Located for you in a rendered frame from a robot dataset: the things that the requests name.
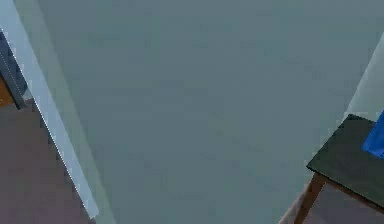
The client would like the dark grey door frame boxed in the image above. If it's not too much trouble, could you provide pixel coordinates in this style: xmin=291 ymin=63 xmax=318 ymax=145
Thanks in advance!
xmin=0 ymin=29 xmax=29 ymax=110

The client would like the blue flat object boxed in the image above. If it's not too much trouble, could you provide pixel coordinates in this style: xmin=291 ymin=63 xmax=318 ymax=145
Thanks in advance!
xmin=361 ymin=110 xmax=384 ymax=160

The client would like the dark top wooden table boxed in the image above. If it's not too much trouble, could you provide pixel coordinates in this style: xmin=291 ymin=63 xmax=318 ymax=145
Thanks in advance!
xmin=293 ymin=113 xmax=384 ymax=224

